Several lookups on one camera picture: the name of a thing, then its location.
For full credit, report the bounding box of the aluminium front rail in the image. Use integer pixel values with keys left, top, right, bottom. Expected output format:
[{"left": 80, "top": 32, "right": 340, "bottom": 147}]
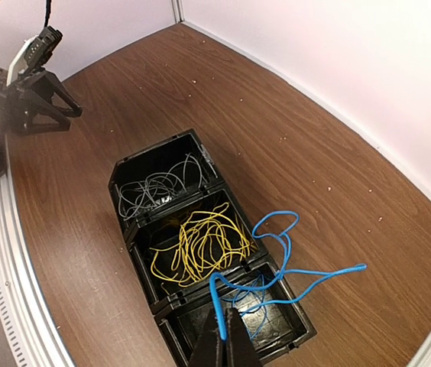
[{"left": 0, "top": 151, "right": 75, "bottom": 366}]

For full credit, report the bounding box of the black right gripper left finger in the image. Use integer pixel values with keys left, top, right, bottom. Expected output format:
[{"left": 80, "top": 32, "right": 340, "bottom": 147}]
[{"left": 188, "top": 310, "right": 223, "bottom": 367}]

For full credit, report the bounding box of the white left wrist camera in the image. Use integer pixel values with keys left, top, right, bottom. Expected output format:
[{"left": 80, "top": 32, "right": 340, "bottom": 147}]
[{"left": 6, "top": 26, "right": 63, "bottom": 86}]

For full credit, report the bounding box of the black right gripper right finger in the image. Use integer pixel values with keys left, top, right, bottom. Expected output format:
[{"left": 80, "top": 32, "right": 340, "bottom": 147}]
[{"left": 223, "top": 308, "right": 262, "bottom": 367}]

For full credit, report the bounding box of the aluminium frame post left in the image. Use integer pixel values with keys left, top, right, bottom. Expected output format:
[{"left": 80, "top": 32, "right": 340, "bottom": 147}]
[{"left": 171, "top": 0, "right": 185, "bottom": 23}]

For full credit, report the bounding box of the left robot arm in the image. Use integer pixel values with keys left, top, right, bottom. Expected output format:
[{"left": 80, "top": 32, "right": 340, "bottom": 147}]
[{"left": 0, "top": 1, "right": 83, "bottom": 135}]

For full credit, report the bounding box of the black three-compartment bin tray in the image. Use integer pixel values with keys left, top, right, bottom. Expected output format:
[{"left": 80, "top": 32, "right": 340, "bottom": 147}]
[{"left": 109, "top": 130, "right": 316, "bottom": 366}]

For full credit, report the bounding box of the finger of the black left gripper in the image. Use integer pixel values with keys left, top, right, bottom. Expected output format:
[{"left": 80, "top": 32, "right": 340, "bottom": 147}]
[
  {"left": 28, "top": 70, "right": 83, "bottom": 118},
  {"left": 22, "top": 111, "right": 71, "bottom": 134}
]

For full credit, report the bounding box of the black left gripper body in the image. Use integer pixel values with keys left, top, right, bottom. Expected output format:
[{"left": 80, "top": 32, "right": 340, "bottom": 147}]
[{"left": 0, "top": 76, "right": 44, "bottom": 134}]

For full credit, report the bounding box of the grey cable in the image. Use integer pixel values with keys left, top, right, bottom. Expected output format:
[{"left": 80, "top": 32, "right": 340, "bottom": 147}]
[{"left": 118, "top": 152, "right": 205, "bottom": 221}]

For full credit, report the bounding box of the blue cable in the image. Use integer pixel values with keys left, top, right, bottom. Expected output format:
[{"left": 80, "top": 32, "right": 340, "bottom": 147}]
[
  {"left": 232, "top": 274, "right": 277, "bottom": 341},
  {"left": 209, "top": 209, "right": 368, "bottom": 341}
]

